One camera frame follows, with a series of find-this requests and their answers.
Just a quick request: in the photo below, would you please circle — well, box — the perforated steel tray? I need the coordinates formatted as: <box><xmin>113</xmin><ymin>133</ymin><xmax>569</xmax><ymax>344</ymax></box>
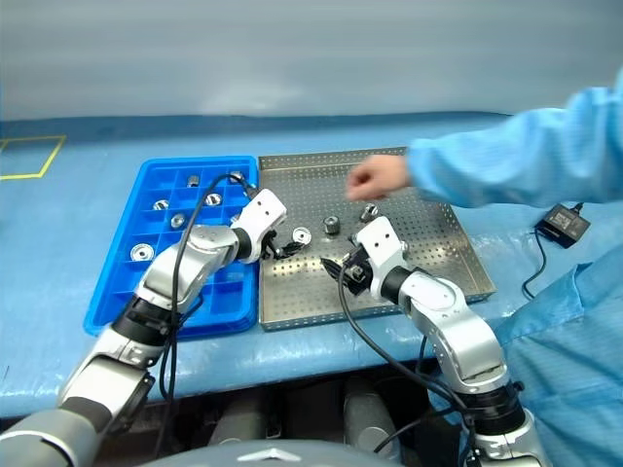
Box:
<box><xmin>257</xmin><ymin>147</ymin><xmax>498</xmax><ymax>333</ymax></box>

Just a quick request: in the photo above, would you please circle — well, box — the person's blue gown torso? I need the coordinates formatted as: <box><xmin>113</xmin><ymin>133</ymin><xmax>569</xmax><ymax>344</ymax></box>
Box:
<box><xmin>499</xmin><ymin>245</ymin><xmax>623</xmax><ymax>467</ymax></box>

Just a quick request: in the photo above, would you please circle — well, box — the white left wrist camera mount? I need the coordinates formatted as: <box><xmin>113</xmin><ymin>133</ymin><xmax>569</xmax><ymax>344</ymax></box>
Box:
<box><xmin>231</xmin><ymin>189</ymin><xmax>288</xmax><ymax>265</ymax></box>

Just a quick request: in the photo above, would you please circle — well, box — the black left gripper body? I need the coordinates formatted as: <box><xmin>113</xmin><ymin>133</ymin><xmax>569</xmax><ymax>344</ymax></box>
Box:
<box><xmin>260</xmin><ymin>227</ymin><xmax>284</xmax><ymax>262</ymax></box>

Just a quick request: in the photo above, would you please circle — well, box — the black device cable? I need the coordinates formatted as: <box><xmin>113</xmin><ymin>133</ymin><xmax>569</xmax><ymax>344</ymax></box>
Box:
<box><xmin>521</xmin><ymin>231</ymin><xmax>552</xmax><ymax>300</ymax></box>

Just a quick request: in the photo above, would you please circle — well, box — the person's bare hand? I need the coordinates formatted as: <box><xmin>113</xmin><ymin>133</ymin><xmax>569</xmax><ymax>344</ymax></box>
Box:
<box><xmin>345</xmin><ymin>154</ymin><xmax>414</xmax><ymax>201</ymax></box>

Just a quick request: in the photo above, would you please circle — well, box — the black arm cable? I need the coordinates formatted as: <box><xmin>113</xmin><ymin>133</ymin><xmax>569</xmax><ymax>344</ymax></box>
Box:
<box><xmin>338</xmin><ymin>262</ymin><xmax>481</xmax><ymax>467</ymax></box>
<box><xmin>154</xmin><ymin>173</ymin><xmax>259</xmax><ymax>458</ymax></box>

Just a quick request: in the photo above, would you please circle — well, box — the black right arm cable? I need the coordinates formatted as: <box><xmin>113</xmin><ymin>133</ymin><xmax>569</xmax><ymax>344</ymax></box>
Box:
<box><xmin>338</xmin><ymin>262</ymin><xmax>481</xmax><ymax>467</ymax></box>

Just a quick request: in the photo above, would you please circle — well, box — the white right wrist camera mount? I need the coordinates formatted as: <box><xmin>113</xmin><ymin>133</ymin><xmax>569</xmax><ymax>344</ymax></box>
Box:
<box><xmin>350</xmin><ymin>216</ymin><xmax>409</xmax><ymax>298</ymax></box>

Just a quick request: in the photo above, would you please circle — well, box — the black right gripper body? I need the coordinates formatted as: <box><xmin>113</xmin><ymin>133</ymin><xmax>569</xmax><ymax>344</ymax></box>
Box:
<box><xmin>341</xmin><ymin>246</ymin><xmax>376</xmax><ymax>297</ymax></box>

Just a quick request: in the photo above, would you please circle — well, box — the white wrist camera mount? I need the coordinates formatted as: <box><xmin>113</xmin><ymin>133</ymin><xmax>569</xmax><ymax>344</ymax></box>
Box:
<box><xmin>350</xmin><ymin>216</ymin><xmax>409</xmax><ymax>298</ymax></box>
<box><xmin>231</xmin><ymin>189</ymin><xmax>288</xmax><ymax>265</ymax></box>

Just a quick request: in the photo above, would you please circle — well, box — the grey rounded cylinder shape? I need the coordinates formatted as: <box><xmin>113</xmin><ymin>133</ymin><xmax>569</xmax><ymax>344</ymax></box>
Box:
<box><xmin>343</xmin><ymin>386</ymin><xmax>408</xmax><ymax>461</ymax></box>
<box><xmin>208</xmin><ymin>405</ymin><xmax>269</xmax><ymax>447</ymax></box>

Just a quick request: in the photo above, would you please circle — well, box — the blue compartment tray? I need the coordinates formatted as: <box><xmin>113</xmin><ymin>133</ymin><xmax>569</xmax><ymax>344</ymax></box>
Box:
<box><xmin>83</xmin><ymin>155</ymin><xmax>260</xmax><ymax>340</ymax></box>

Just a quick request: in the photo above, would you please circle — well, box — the small black box device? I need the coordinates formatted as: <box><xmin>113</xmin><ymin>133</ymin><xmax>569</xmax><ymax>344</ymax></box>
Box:
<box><xmin>533</xmin><ymin>203</ymin><xmax>592</xmax><ymax>250</ymax></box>

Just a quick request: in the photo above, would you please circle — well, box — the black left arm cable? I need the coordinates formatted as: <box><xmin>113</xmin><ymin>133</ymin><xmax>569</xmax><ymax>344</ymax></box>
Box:
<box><xmin>154</xmin><ymin>173</ymin><xmax>259</xmax><ymax>458</ymax></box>

